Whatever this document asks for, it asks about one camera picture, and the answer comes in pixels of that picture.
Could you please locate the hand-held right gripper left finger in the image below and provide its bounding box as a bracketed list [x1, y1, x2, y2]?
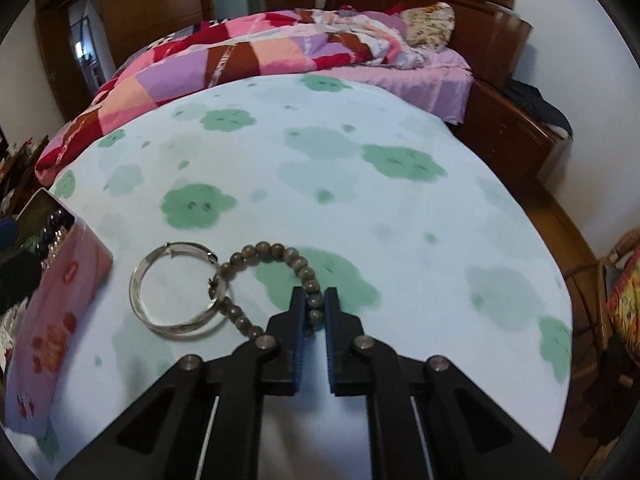
[55, 286, 308, 480]

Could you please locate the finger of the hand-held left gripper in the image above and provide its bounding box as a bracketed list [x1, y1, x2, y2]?
[0, 217, 21, 248]
[0, 251, 42, 313]

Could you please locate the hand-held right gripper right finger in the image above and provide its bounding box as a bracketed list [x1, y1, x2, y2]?
[324, 287, 578, 480]

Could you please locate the dark purple bead bracelet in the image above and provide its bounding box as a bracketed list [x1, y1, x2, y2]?
[39, 211, 77, 261]

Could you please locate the pink tin box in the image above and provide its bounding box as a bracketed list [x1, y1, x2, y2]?
[2, 187, 115, 433]

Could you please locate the brown bead bracelet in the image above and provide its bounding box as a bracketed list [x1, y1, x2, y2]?
[207, 241, 326, 341]

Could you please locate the silver bangle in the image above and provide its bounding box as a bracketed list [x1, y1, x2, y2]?
[129, 241, 228, 342]

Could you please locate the cluttered side shelf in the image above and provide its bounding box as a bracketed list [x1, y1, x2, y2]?
[0, 134, 51, 222]

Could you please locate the patchwork quilt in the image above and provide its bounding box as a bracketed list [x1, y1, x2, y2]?
[35, 7, 431, 187]

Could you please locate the wooden nightstand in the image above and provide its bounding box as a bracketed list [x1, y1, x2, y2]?
[457, 80, 574, 187]

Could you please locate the wooden wardrobe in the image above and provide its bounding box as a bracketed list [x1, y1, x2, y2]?
[35, 0, 317, 122]

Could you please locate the pink bed sheet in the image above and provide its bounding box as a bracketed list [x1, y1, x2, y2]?
[220, 47, 473, 127]

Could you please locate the colourful chair cushion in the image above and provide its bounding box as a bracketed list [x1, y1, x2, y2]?
[605, 255, 640, 352]

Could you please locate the dark cloth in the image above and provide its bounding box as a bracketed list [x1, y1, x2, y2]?
[505, 79, 574, 139]

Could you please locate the floral pillow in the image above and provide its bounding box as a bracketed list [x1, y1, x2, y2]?
[402, 2, 456, 52]

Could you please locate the wooden headboard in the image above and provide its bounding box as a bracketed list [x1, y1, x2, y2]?
[324, 0, 533, 92]

